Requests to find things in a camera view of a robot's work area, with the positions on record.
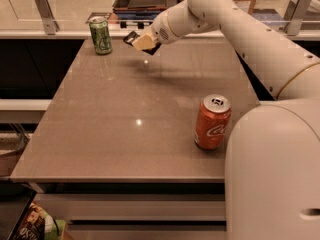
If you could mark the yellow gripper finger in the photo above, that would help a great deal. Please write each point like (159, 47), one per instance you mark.
(145, 41)

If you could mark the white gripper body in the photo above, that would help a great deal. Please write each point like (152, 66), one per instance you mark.
(160, 31)

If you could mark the black rxbar chocolate wrapper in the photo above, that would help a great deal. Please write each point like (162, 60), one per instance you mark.
(133, 36)

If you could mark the red coca-cola can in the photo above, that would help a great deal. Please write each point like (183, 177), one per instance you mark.
(213, 117)

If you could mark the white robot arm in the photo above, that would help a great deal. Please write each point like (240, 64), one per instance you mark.
(272, 164)

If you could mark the green soda can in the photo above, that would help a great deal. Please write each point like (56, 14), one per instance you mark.
(100, 35)

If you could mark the grey table drawer unit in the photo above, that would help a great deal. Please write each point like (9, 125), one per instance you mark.
(138, 211)

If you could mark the dark box at left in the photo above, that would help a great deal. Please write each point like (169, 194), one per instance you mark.
(14, 203)

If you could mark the snack bag under table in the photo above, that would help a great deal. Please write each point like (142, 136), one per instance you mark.
(33, 225)

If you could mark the left metal glass bracket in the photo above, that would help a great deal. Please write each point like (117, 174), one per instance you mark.
(49, 22)

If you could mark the right metal glass bracket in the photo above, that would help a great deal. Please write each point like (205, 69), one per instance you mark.
(295, 21)

